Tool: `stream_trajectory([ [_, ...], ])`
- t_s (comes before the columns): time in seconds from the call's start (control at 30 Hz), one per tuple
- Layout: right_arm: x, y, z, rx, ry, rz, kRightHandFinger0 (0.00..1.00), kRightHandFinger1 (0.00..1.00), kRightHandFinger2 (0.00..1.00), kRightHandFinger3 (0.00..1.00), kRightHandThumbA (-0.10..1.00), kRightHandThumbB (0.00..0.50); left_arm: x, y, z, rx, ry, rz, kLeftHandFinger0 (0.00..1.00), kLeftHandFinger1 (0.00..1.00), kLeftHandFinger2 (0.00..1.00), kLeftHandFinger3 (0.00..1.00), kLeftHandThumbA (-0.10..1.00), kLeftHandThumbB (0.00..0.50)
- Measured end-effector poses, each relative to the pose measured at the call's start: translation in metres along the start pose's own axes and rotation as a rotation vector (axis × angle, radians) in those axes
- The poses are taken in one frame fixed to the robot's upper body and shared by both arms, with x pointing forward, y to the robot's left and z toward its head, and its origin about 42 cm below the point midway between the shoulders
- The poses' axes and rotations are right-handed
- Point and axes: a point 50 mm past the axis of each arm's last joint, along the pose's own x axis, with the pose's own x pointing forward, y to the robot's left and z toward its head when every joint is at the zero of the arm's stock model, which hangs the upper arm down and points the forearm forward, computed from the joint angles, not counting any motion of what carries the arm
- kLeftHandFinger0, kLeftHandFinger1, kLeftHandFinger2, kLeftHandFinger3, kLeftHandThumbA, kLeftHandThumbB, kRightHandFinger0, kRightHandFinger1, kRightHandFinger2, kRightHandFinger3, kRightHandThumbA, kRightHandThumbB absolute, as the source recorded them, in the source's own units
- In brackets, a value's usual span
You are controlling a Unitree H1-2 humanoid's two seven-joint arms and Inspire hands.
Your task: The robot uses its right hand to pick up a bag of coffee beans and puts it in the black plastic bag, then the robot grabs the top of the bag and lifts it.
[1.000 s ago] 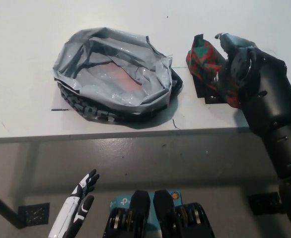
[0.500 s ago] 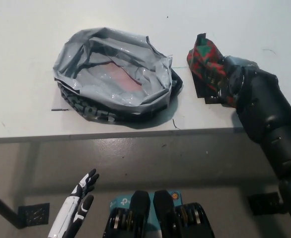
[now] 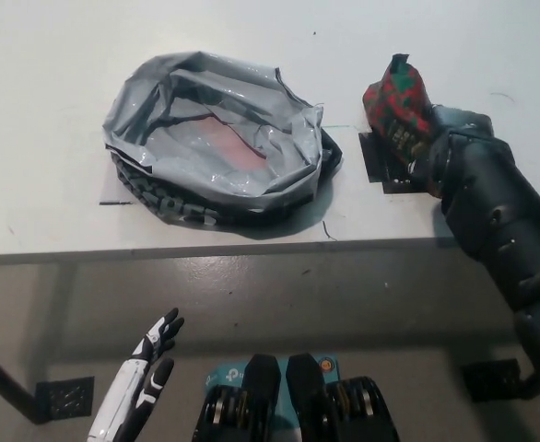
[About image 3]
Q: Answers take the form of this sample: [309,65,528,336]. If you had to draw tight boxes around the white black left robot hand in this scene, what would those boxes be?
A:
[88,307,184,442]

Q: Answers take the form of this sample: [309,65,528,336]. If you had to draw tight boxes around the black tape patch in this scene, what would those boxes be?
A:
[358,131,432,195]

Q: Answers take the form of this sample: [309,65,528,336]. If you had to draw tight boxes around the red green coffee bean bag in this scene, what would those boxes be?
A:
[361,53,442,199]

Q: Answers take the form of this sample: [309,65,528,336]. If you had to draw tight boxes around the pink flat item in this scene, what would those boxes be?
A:
[203,118,269,172]

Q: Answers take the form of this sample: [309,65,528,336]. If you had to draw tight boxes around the black perforated floor plate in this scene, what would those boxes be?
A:
[34,376,95,421]
[463,358,523,398]

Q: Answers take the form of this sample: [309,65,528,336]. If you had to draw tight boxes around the black grey plastic bag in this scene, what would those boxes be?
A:
[102,53,344,241]

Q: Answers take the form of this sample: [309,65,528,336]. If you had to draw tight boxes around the black slanted table leg bar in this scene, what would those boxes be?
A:
[0,343,45,425]

